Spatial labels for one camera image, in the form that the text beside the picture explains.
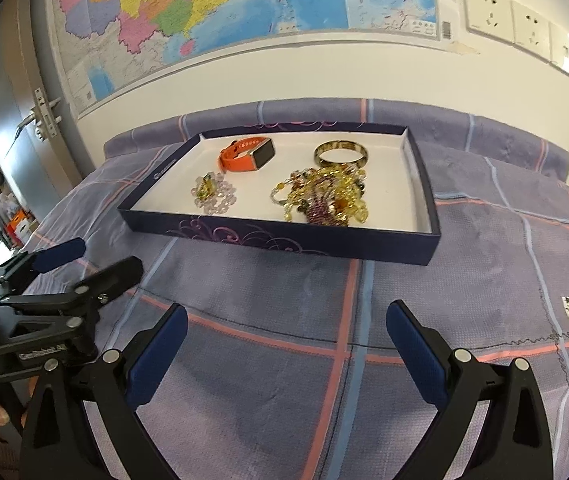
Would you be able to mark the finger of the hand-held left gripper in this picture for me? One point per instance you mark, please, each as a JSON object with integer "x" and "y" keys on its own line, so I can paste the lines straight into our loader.
{"x": 59, "y": 255}
{"x": 114, "y": 275}

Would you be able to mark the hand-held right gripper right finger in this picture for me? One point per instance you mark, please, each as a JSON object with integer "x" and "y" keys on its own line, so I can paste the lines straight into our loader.
{"x": 414, "y": 355}

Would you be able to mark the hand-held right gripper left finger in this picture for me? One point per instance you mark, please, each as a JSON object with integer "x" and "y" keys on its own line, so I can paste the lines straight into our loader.
{"x": 159, "y": 355}

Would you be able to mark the navy box tray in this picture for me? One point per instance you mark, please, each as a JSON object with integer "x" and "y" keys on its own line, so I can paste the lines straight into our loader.
{"x": 404, "y": 200}

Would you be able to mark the orange smartwatch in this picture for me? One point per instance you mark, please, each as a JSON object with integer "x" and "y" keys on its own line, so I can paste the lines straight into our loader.
{"x": 237, "y": 162}

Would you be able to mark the patterned amber bangle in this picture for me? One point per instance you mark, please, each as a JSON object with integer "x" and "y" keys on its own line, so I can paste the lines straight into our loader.
{"x": 320, "y": 156}

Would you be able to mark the orange white box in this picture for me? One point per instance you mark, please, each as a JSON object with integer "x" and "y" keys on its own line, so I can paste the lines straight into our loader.
{"x": 18, "y": 230}

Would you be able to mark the grey door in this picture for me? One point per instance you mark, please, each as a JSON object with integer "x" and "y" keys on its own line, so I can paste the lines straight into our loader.
{"x": 19, "y": 175}

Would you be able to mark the purple checked blanket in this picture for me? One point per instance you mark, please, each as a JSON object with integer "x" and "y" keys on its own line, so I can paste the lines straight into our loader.
{"x": 464, "y": 260}

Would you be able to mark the metal door latch plate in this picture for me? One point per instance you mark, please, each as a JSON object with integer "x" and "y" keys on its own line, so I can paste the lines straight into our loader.
{"x": 47, "y": 115}

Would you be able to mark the purple checked bolster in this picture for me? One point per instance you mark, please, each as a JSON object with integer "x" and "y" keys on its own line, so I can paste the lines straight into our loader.
{"x": 464, "y": 130}

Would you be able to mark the colourful wall map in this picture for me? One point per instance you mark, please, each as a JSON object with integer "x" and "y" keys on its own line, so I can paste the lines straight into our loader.
{"x": 189, "y": 10}

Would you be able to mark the white wall socket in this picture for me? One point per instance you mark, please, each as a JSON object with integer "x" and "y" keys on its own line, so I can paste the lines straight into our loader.
{"x": 531, "y": 30}
{"x": 486, "y": 12}
{"x": 564, "y": 52}

